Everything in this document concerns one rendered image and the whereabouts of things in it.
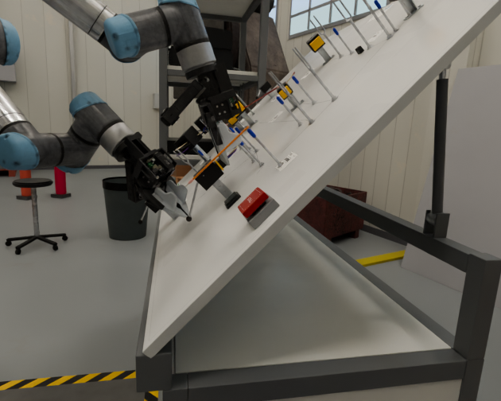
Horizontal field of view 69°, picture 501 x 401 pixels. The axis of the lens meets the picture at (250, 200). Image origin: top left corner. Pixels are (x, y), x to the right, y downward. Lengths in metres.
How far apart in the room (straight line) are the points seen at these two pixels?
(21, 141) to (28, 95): 8.66
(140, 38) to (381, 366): 0.75
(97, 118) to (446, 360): 0.86
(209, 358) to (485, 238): 2.86
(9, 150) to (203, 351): 0.54
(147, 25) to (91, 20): 0.16
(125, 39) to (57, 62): 8.81
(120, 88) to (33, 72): 1.79
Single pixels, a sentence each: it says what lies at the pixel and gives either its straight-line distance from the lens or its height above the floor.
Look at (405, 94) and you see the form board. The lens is 0.62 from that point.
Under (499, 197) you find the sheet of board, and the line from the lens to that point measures 3.36.
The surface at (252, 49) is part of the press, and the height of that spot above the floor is 2.04.
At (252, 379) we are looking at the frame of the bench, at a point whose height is 0.80.
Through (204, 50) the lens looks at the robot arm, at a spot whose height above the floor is 1.36.
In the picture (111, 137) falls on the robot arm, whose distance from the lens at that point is 0.88.
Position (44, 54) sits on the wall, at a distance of 9.59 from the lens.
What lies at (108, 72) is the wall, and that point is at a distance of 9.70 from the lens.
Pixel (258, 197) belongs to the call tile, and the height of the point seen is 1.10.
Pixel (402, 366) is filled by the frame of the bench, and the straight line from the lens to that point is 0.78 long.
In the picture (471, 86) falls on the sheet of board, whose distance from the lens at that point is 3.75.
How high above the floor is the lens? 1.22
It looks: 12 degrees down
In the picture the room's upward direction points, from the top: 3 degrees clockwise
